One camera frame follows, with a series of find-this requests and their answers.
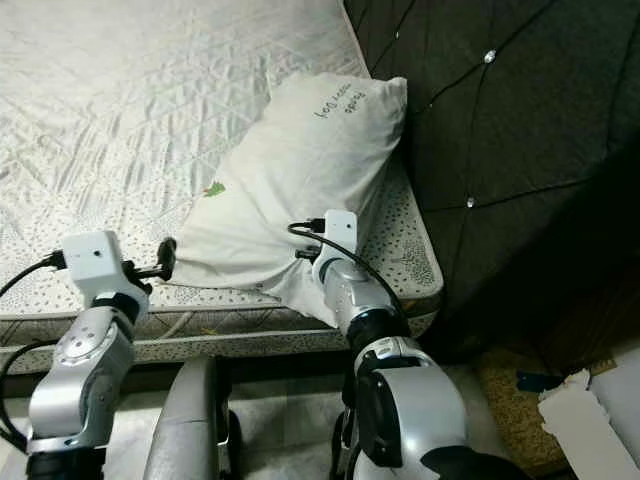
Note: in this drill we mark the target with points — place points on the white pillow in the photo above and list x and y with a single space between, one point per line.
300 180

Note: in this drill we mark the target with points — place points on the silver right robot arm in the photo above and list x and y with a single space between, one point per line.
410 410

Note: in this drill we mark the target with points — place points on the white quilted mattress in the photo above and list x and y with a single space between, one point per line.
100 120

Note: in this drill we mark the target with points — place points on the silver robot left leg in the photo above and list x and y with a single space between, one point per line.
190 420

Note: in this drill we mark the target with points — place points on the silver robot leg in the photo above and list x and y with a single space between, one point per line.
345 440
190 420

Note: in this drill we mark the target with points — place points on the silver robot right leg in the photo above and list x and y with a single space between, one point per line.
345 440

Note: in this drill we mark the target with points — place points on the black tufted headboard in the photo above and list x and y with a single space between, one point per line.
520 150

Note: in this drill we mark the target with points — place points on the brown woven floor mat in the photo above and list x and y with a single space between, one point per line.
505 420

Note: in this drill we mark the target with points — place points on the white torn paper sheet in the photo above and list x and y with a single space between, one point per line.
575 425

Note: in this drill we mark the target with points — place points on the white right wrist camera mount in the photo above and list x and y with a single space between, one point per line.
340 233

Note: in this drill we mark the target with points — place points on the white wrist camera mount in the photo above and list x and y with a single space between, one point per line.
95 260
340 233

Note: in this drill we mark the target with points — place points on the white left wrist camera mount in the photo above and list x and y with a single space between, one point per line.
95 260

